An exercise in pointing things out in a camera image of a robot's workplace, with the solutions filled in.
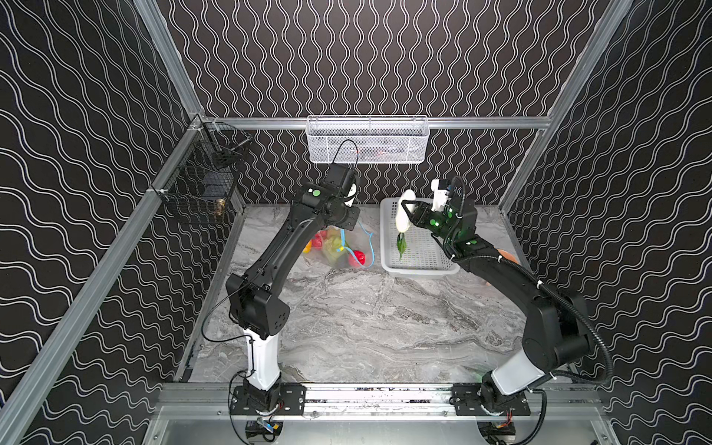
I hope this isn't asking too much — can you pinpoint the white plastic basket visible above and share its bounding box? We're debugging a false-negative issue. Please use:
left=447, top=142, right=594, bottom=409
left=380, top=198, right=460, bottom=279

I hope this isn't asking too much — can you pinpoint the clear zip top bag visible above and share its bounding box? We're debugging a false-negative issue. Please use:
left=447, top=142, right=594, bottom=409
left=302, top=222, right=376, bottom=270

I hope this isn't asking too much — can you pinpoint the black wire wall basket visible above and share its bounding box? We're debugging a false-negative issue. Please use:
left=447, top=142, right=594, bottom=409
left=158, top=120, right=254, bottom=226

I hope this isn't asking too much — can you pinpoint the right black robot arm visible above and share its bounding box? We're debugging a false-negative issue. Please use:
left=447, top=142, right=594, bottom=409
left=397, top=198, right=614, bottom=413

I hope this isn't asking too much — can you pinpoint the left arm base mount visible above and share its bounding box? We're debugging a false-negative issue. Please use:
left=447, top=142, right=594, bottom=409
left=229, top=382, right=307, bottom=416

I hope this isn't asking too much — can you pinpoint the dark green leaf piece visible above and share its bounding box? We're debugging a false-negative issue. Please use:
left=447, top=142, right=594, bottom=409
left=396, top=232, right=407, bottom=261

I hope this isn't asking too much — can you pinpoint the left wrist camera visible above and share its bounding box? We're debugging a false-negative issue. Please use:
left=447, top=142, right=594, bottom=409
left=344, top=184, right=358, bottom=207

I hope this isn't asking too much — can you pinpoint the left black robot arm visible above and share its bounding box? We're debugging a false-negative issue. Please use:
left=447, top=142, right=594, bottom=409
left=226, top=164, right=360, bottom=407

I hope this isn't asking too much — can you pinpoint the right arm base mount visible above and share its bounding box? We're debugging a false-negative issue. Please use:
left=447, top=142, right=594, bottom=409
left=449, top=383, right=531, bottom=416

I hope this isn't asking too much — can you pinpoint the aluminium front rail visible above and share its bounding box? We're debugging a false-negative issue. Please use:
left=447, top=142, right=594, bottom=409
left=155, top=381, right=604, bottom=422

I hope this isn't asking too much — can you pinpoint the white daikon radish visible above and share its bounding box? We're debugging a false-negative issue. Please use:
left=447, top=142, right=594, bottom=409
left=395, top=189, right=416, bottom=234

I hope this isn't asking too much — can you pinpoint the white mesh wall basket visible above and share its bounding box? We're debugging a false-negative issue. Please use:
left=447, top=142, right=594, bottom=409
left=305, top=115, right=430, bottom=164

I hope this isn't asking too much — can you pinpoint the red apple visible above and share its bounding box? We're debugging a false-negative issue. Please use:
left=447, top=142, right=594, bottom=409
left=348, top=250, right=366, bottom=268
left=311, top=231, right=327, bottom=250

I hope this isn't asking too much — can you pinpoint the green cabbage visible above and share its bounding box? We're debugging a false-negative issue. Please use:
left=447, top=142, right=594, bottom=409
left=322, top=235, right=348, bottom=267

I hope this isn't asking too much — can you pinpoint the orange ceramic bowl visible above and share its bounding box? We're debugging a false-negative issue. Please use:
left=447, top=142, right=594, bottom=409
left=499, top=250, right=519, bottom=263

